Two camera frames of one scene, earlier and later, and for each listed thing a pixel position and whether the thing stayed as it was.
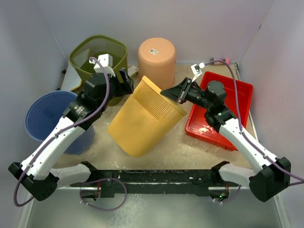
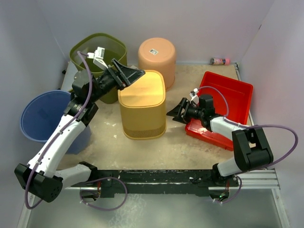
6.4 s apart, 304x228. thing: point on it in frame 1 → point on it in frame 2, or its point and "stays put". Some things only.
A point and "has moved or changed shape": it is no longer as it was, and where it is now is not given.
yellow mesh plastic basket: x=145 y=121 has moved or changed shape
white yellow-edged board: x=71 y=80 stays put
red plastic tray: x=197 y=126 stays put
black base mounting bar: x=135 y=183 stays put
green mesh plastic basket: x=88 y=47 stays put
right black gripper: x=178 y=93 → x=176 y=112
